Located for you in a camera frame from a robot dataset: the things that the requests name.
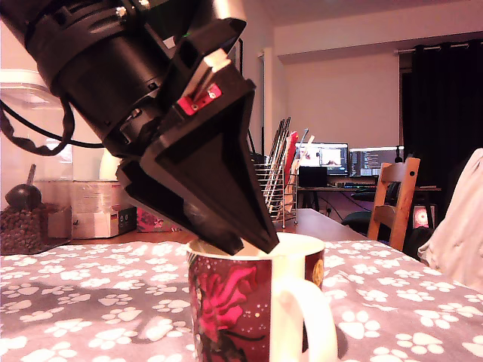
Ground metal wire utensil rack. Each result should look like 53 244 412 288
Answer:
253 158 299 229

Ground floral tissue box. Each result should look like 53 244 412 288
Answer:
135 206 180 233

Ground white mug red flower print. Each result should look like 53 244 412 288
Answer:
186 232 340 362

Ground black router with antennas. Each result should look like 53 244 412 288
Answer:
248 127 271 197

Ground black framed picture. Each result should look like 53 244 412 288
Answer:
230 37 245 82

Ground monitor showing code text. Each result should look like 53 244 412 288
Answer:
349 146 405 178

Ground pale draped fabric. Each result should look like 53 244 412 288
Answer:
417 148 483 293

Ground dark brown scoop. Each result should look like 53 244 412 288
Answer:
5 163 43 210

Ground black corrugated cable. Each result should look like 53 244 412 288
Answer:
0 100 109 156

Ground dark desk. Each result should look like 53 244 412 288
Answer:
297 184 442 222

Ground white printed cardboard box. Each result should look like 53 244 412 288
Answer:
35 179 139 240

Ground small black box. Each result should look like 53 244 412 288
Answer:
297 166 328 189

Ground white vertical pipe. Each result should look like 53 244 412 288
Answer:
258 47 273 158

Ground computer case glowing fan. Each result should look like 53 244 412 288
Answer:
411 204 435 230

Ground dark office chair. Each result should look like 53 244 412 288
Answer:
341 210 374 237

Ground clear container white lid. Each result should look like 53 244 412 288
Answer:
0 69 76 254

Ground red kitchen utensil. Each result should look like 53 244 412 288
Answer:
283 130 300 178

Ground black utensil handles bundle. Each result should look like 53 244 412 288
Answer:
263 116 292 222

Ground wooden chair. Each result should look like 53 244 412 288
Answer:
367 157 422 253

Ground grey paw print cloth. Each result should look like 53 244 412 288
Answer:
0 239 483 362

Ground white curtain rod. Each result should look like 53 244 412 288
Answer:
394 41 483 56

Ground monitor showing video windows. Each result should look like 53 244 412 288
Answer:
295 142 349 176

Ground black curtain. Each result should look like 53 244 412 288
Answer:
400 39 483 261

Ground white metal bottle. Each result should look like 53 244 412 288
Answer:
99 150 124 181

